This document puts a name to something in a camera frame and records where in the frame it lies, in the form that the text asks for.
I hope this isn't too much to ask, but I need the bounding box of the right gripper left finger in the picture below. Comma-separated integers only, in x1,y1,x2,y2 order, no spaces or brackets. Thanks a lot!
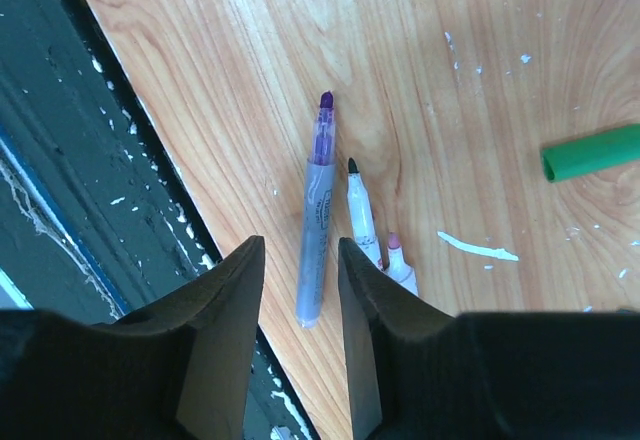
1,236,265,439

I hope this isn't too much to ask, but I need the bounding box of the green tip grey marker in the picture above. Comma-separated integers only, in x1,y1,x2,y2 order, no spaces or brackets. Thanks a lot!
347,157,383,270

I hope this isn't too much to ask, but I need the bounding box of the magenta cap marker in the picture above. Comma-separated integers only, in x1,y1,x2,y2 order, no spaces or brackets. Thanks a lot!
386,232,419,297

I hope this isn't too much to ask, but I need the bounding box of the clear cap grey pen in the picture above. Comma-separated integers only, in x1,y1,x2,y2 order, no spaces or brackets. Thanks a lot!
295,91,336,328

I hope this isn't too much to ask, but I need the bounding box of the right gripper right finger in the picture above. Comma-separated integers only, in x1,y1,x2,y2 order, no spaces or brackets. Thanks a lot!
338,238,639,439

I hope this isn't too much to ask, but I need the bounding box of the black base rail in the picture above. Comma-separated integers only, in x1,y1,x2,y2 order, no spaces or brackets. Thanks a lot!
1,0,319,439

